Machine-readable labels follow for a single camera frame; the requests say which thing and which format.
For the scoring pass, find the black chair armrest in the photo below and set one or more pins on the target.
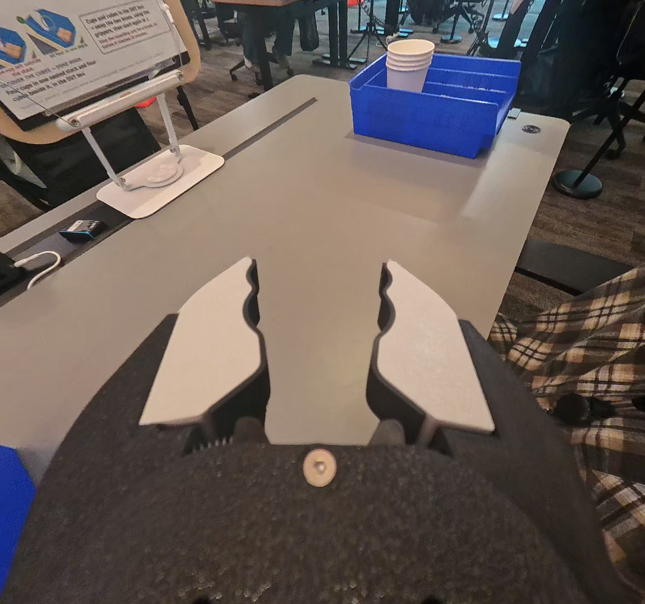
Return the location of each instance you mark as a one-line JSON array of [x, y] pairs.
[[569, 264]]

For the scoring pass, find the blue plastic bin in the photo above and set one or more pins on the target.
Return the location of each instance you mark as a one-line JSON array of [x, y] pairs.
[[12, 498], [418, 120]]

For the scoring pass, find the black power bank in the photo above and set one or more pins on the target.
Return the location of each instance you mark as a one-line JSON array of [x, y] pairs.
[[9, 274]]

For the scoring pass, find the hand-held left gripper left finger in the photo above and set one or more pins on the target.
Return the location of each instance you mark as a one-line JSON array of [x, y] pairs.
[[206, 357]]

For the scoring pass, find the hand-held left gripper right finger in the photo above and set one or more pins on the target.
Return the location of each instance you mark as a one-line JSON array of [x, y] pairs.
[[431, 362]]

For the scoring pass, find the small black device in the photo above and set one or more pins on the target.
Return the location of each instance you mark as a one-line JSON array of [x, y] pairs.
[[83, 230]]

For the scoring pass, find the black stanchion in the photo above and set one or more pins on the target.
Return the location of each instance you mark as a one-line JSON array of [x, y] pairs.
[[577, 185]]

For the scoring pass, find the black office chair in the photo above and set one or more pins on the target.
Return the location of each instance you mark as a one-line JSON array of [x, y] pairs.
[[594, 60]]

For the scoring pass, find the instruction sheet on stand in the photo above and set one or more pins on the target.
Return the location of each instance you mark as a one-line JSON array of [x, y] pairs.
[[194, 55]]

